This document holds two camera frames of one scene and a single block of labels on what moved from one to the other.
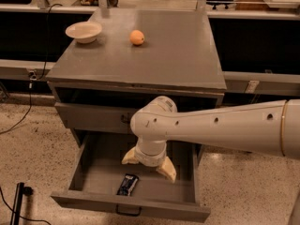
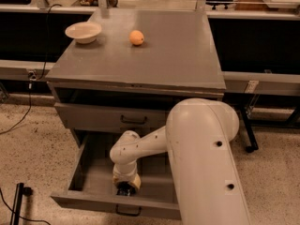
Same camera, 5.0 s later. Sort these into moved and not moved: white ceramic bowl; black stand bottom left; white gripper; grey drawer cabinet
Moved: white gripper
Not moved: white ceramic bowl; black stand bottom left; grey drawer cabinet
